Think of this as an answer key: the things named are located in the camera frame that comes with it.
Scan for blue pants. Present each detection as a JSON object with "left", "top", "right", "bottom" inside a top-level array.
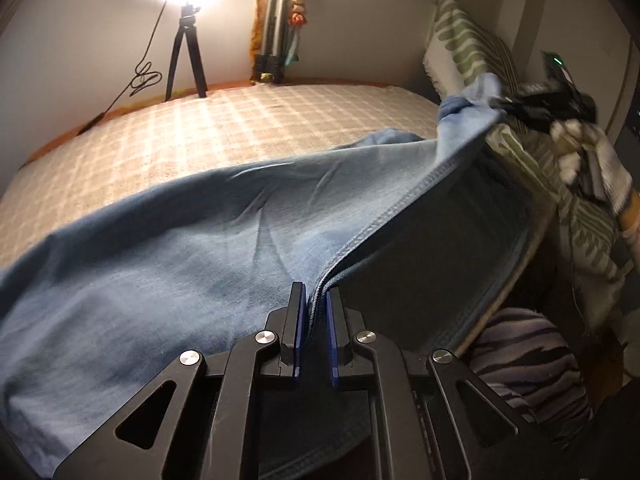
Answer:
[{"left": 0, "top": 74, "right": 541, "bottom": 480}]

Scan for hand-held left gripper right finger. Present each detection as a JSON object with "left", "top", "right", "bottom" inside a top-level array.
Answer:
[{"left": 325, "top": 287, "right": 566, "bottom": 480}]

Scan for green patterned white cushion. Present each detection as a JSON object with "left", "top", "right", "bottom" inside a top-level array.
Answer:
[{"left": 422, "top": 0, "right": 636, "bottom": 281}]

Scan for person's right forearm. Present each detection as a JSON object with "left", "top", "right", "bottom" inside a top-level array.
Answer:
[{"left": 619, "top": 207, "right": 640, "bottom": 246}]

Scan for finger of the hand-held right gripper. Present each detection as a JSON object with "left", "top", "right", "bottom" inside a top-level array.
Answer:
[{"left": 497, "top": 91, "right": 530, "bottom": 129}]

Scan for beige checked blanket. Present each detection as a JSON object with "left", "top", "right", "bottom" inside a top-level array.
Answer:
[{"left": 0, "top": 82, "right": 443, "bottom": 271}]

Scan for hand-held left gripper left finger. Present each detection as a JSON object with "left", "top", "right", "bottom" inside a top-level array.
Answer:
[{"left": 52, "top": 281, "right": 306, "bottom": 480}]

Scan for small black tripod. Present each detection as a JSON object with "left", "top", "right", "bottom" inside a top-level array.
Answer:
[{"left": 165, "top": 4, "right": 208, "bottom": 103}]

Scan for black power cable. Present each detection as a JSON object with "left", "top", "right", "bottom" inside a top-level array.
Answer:
[{"left": 77, "top": 0, "right": 168, "bottom": 136}]

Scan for folded tripod with printed cloth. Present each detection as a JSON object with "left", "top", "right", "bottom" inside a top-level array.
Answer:
[{"left": 249, "top": 0, "right": 306, "bottom": 86}]

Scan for person's right hand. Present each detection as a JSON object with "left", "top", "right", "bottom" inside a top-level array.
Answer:
[{"left": 550, "top": 121, "right": 633, "bottom": 211}]

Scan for person's striped trouser leg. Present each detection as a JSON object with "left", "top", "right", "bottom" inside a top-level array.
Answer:
[{"left": 470, "top": 307, "right": 593, "bottom": 448}]

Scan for orange mattress edge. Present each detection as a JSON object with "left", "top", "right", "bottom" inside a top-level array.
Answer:
[{"left": 20, "top": 77, "right": 401, "bottom": 166}]

